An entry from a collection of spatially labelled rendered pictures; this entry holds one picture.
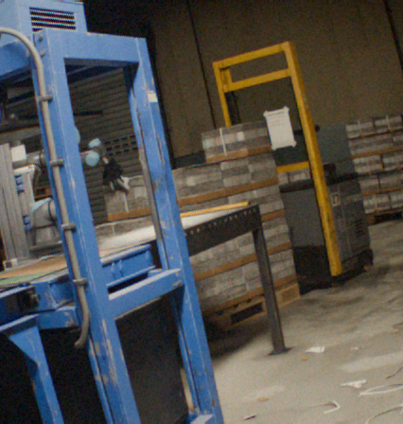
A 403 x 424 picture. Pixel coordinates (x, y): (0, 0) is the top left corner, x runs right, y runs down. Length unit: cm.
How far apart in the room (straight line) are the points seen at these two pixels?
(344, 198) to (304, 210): 34
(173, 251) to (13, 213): 171
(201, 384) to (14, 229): 182
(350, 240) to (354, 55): 558
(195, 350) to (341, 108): 879
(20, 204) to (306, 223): 253
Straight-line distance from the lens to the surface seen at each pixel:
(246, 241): 549
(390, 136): 976
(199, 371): 301
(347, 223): 628
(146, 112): 293
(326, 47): 1162
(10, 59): 252
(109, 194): 510
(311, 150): 595
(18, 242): 448
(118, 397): 247
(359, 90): 1148
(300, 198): 625
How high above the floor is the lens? 101
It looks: 3 degrees down
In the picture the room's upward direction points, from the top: 12 degrees counter-clockwise
